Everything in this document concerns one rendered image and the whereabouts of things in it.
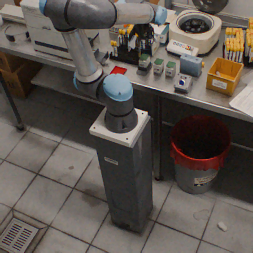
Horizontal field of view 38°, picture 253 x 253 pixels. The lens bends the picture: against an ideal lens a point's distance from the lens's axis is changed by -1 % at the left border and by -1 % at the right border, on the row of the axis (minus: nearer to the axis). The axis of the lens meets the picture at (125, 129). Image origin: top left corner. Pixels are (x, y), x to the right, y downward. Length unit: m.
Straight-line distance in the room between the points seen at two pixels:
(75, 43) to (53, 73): 1.59
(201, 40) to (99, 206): 1.22
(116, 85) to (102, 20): 0.35
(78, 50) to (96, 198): 1.31
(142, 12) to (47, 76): 1.63
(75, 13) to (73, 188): 1.56
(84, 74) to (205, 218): 1.30
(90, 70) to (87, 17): 0.34
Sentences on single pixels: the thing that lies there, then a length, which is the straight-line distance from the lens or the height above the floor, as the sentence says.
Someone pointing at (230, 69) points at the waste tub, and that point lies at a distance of 1.89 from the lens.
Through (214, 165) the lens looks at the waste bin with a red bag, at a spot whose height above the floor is 0.37.
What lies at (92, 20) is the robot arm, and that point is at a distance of 1.23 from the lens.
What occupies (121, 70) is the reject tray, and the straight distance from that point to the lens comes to 1.94.
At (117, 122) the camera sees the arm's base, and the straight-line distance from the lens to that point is 1.58.
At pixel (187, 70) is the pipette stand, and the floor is 0.91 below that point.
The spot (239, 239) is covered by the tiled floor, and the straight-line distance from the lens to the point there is 2.39.
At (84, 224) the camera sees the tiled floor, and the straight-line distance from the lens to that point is 2.42.
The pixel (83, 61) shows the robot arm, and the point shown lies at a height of 1.23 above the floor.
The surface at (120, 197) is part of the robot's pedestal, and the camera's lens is 2.05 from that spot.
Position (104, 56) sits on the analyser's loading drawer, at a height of 0.93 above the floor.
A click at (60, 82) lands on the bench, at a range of 2.87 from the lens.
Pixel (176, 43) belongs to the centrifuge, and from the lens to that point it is 2.02.
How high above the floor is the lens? 2.14
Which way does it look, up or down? 50 degrees down
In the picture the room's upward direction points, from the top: 6 degrees counter-clockwise
